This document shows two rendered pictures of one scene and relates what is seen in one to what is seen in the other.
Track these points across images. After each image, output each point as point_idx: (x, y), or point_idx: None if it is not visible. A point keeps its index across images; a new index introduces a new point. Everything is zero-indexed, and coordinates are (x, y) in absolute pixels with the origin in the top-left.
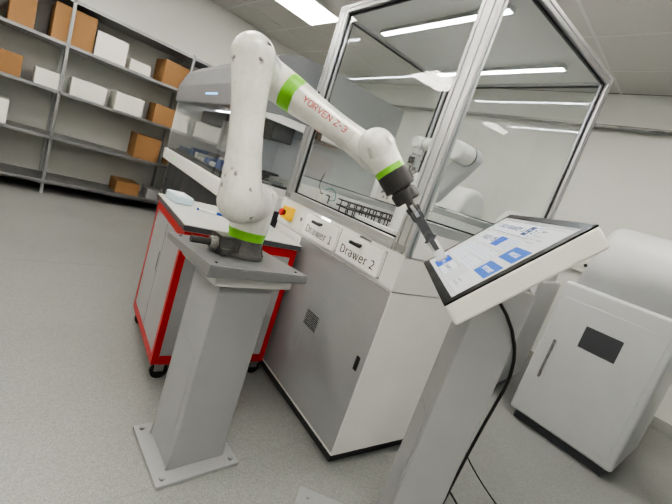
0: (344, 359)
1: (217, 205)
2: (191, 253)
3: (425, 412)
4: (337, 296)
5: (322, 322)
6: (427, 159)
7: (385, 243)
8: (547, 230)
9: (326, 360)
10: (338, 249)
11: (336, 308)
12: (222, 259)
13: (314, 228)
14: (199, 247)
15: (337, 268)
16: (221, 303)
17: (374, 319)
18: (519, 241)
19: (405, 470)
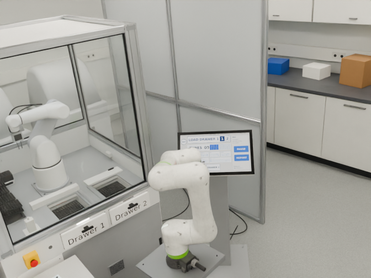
0: (153, 249)
1: (212, 240)
2: (209, 271)
3: (222, 207)
4: (128, 238)
5: (126, 257)
6: (142, 138)
7: (143, 188)
8: (233, 135)
9: None
10: (114, 220)
11: (131, 241)
12: (206, 257)
13: (79, 234)
14: (196, 272)
15: (117, 229)
16: None
17: (158, 218)
18: (229, 143)
19: (228, 223)
